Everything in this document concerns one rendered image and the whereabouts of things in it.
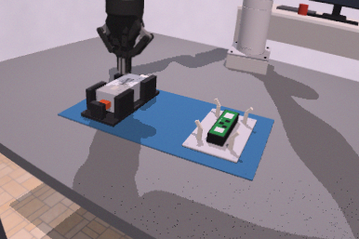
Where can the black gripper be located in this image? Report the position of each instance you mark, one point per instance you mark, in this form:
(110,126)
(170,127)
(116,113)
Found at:
(124,26)

